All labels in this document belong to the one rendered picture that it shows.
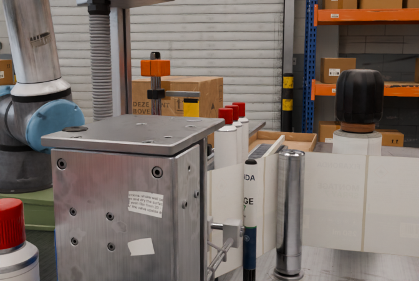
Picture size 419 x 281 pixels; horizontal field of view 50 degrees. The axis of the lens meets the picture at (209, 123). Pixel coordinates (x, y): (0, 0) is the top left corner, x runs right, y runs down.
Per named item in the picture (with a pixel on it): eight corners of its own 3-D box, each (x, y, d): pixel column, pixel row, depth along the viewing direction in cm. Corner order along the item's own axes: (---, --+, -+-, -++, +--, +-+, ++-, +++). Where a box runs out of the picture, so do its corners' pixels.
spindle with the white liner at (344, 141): (378, 240, 79) (389, 70, 74) (326, 234, 82) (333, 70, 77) (376, 222, 87) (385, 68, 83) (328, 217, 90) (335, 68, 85)
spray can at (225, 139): (233, 201, 100) (234, 110, 97) (211, 199, 101) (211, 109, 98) (239, 194, 105) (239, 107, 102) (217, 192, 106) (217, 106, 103)
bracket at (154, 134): (172, 156, 31) (171, 142, 31) (38, 146, 34) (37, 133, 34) (225, 126, 44) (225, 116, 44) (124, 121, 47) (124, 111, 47)
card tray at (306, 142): (309, 158, 162) (310, 147, 162) (239, 153, 170) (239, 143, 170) (316, 142, 190) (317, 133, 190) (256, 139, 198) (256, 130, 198)
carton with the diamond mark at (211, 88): (199, 166, 143) (199, 81, 139) (130, 161, 150) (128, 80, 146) (222, 147, 172) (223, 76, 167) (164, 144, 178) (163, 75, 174)
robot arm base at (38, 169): (29, 194, 98) (27, 151, 96) (-27, 184, 102) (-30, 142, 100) (70, 174, 112) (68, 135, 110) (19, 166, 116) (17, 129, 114)
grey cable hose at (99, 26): (108, 140, 68) (102, -2, 65) (87, 139, 69) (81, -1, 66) (119, 136, 72) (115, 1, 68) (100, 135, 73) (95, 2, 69)
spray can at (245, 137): (245, 185, 112) (246, 103, 109) (225, 183, 114) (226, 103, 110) (250, 179, 117) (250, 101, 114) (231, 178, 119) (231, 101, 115)
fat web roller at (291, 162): (302, 283, 64) (306, 156, 61) (270, 278, 66) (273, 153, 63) (305, 269, 68) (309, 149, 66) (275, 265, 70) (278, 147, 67)
